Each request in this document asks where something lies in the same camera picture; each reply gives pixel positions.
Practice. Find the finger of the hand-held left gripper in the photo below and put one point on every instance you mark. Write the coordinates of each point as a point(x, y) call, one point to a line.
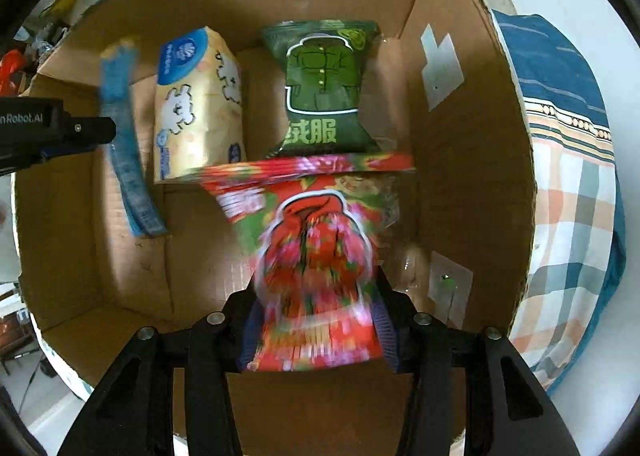
point(85, 131)

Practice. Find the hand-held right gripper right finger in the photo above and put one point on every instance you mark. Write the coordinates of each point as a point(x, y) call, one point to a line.
point(387, 336)

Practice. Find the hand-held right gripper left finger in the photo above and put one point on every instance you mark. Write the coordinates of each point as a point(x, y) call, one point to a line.
point(246, 336)

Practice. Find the blue packet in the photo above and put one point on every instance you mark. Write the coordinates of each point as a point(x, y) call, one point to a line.
point(125, 136)

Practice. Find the red floral packet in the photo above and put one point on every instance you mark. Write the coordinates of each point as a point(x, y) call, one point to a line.
point(312, 256)

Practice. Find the yellow tissue pack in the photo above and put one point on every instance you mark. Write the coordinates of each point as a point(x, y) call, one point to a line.
point(200, 106)

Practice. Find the cardboard box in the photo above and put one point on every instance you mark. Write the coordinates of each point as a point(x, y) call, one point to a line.
point(300, 161)

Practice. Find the green packet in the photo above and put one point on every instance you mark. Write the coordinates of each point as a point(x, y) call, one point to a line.
point(322, 91)

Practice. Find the orange plastic bag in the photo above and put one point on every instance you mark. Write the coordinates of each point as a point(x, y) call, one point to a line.
point(11, 71)

